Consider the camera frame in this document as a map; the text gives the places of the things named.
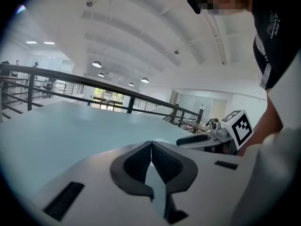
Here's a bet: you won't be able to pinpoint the grey backpack strap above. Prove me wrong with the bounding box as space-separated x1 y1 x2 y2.
253 35 273 90

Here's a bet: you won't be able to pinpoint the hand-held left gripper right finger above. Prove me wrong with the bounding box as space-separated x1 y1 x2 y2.
150 140 198 225

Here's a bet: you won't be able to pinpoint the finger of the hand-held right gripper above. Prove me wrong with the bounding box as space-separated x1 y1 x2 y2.
176 133 212 147

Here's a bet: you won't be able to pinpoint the person's right forearm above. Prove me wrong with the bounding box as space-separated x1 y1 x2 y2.
237 92 284 157

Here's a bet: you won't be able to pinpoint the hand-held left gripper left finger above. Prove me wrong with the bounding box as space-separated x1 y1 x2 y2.
110 140 155 201

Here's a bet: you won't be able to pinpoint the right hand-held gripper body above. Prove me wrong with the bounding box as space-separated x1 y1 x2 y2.
180 109 254 156

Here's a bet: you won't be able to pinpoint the brown wooden side table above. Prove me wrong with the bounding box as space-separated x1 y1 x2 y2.
178 116 209 134

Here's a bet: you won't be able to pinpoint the person's black shirt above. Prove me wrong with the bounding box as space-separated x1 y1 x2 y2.
249 0 301 91

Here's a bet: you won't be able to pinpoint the grey gripper-mounted camera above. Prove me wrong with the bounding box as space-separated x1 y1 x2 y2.
206 117 229 138

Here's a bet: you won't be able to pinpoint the glass entrance doors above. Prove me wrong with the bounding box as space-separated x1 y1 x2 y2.
92 88 125 111

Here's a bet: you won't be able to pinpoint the black curved metal railing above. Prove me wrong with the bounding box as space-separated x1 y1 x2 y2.
0 63 205 129

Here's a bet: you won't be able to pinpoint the black head camera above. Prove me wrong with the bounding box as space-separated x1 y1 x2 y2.
187 0 203 15

